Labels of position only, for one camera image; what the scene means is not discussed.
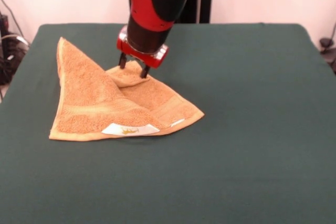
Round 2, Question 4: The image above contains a black cable bundle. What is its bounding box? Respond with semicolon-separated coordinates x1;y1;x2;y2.
0;33;30;86

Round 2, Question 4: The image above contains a dark green table cloth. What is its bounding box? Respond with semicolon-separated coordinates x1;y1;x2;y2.
0;23;336;224

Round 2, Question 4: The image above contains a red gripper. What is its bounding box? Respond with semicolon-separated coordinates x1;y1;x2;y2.
116;25;170;79

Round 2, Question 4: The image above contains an orange terry towel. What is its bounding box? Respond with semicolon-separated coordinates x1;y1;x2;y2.
48;37;205;142

